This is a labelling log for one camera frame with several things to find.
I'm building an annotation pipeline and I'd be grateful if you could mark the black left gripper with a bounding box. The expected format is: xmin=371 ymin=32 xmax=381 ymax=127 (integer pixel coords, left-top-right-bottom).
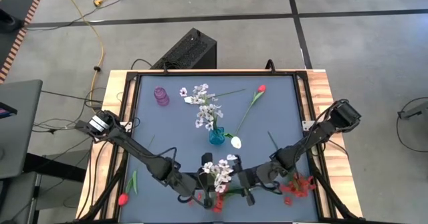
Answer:
xmin=177 ymin=152 xmax=215 ymax=209

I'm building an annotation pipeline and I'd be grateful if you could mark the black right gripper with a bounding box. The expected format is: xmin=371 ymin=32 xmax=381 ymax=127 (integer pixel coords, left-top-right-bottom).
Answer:
xmin=233 ymin=157 xmax=277 ymax=207

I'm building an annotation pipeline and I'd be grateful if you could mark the white blossom bunch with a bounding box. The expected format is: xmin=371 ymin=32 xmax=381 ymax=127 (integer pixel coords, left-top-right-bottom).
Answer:
xmin=201 ymin=153 xmax=247 ymax=198
xmin=192 ymin=82 xmax=224 ymax=133

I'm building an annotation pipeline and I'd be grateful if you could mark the red poppy bunch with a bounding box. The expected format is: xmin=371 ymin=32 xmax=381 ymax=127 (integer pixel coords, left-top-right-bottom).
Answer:
xmin=266 ymin=131 xmax=317 ymax=199
xmin=187 ymin=190 xmax=235 ymax=215

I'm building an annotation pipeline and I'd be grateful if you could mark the red artificial tulip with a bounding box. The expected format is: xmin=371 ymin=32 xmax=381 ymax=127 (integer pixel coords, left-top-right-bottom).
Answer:
xmin=117 ymin=170 xmax=138 ymax=207
xmin=235 ymin=84 xmax=268 ymax=135

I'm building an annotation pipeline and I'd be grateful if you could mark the blue glass vase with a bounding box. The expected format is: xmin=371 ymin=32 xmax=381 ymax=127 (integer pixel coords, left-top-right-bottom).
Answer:
xmin=209 ymin=126 xmax=225 ymax=146

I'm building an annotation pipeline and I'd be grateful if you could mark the purple ribbed glass vase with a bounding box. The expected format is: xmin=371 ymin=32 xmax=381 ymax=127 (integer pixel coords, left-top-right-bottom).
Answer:
xmin=153 ymin=87 xmax=171 ymax=107

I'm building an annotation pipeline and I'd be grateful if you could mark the grey-blue table mat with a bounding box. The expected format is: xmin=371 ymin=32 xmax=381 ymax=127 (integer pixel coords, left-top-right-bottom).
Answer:
xmin=119 ymin=75 xmax=319 ymax=223

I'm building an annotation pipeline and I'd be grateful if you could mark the black computer tower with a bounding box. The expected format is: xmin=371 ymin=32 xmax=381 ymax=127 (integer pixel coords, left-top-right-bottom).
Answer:
xmin=150 ymin=27 xmax=217 ymax=70

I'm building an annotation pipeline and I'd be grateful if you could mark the black desk base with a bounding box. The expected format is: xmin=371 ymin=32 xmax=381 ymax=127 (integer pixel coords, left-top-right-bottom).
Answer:
xmin=23 ymin=152 xmax=88 ymax=183

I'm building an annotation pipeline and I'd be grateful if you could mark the grey stand base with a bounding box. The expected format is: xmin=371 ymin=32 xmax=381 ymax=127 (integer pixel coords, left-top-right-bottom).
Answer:
xmin=397 ymin=100 xmax=428 ymax=121

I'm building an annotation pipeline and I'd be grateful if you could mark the grey office furniture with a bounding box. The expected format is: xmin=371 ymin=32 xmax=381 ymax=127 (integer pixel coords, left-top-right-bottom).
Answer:
xmin=0 ymin=170 xmax=37 ymax=224

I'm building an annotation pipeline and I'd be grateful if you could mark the small dark screen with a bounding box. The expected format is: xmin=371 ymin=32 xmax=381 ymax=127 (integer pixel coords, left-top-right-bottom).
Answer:
xmin=0 ymin=102 xmax=18 ymax=120

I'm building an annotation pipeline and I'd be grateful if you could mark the black round floor object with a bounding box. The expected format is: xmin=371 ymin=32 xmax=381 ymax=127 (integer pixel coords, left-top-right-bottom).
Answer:
xmin=0 ymin=8 xmax=25 ymax=34

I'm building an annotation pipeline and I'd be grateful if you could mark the black metal table frame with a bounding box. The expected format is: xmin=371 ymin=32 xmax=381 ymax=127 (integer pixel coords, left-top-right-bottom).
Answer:
xmin=78 ymin=69 xmax=364 ymax=224

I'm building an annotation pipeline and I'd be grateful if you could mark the long yellow floor cable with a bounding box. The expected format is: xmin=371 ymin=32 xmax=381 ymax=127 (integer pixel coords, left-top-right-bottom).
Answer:
xmin=56 ymin=0 xmax=105 ymax=106

